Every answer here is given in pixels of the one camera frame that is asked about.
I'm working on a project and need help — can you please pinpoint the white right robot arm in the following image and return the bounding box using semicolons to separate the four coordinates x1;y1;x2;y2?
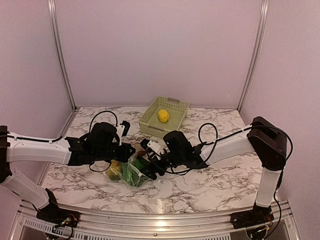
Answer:
140;116;292;224

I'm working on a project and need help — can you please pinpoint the aluminium front rail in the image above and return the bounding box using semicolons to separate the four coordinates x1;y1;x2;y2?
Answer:
14;198;296;240

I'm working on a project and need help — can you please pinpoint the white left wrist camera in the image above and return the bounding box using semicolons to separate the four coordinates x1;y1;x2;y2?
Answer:
116;120;131;138

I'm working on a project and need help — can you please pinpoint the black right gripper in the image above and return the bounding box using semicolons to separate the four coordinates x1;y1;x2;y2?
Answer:
138;152;184;180

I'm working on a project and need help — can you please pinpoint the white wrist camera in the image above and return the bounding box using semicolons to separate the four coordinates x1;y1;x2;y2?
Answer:
116;120;131;138
140;138;165;160

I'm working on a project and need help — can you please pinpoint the clear zip top bag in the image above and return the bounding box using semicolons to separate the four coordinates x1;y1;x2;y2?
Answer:
103;144;152;188

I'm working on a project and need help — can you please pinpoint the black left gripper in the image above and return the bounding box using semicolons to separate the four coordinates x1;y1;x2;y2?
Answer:
93;142;136;163

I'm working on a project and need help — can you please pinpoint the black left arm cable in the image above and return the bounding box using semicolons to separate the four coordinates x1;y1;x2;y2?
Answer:
4;110;120;172

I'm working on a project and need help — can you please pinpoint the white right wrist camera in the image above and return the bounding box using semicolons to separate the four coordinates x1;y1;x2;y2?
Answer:
140;138;165;160

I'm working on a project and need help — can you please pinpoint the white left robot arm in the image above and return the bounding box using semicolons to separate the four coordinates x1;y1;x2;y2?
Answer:
0;122;136;223

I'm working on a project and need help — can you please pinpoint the pale green perforated basket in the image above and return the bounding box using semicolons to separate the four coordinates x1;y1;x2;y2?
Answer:
139;96;190;139

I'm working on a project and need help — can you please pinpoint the green fake leafy vegetable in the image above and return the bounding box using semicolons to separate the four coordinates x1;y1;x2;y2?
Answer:
122;157;150;188

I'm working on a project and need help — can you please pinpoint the yellow fake lemon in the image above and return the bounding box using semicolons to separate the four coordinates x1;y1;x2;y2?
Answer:
157;109;170;123

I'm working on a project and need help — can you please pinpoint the left aluminium frame post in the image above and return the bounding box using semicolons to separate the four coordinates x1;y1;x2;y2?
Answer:
47;0;77;112

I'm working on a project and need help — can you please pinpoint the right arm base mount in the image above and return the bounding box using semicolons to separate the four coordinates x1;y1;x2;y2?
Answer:
230;201;275;229

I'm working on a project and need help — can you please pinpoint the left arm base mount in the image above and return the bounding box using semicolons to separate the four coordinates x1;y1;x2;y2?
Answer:
33;188;80;228

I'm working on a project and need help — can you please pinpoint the right aluminium frame post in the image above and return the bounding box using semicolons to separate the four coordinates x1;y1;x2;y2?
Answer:
237;0;270;113

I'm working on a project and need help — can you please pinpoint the aluminium frame post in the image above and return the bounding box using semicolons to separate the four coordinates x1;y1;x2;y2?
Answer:
47;0;77;112
237;0;270;113

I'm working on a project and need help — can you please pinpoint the brown fake potato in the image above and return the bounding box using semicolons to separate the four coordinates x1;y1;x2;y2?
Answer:
133;143;146;157

